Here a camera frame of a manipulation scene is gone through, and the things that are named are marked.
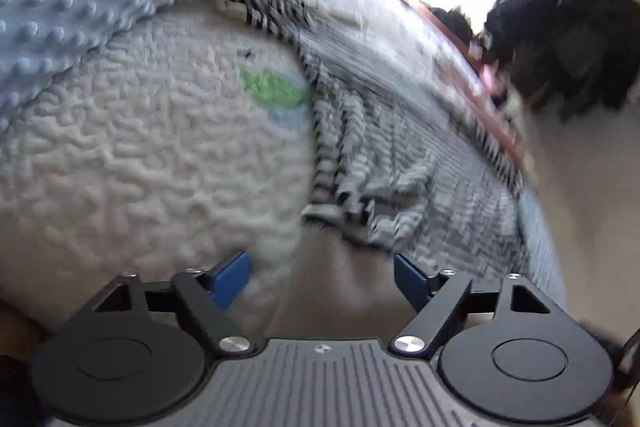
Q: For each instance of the hanging dark coats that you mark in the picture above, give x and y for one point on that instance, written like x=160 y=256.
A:
x=560 y=42

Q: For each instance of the blue dotted blanket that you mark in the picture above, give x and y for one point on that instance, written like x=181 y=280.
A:
x=75 y=7

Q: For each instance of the printed quilted bedspread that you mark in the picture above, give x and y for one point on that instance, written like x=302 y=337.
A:
x=125 y=167

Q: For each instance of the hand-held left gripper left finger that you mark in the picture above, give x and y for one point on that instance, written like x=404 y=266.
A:
x=230 y=279

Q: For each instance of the wooden windowsill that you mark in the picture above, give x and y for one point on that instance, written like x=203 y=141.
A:
x=500 y=132

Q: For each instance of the pile of dark clothes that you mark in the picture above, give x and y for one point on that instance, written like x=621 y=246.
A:
x=452 y=27

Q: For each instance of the black white striped garment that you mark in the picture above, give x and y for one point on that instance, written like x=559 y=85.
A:
x=390 y=147

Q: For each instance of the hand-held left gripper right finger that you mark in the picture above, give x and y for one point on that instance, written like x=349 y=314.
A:
x=412 y=279

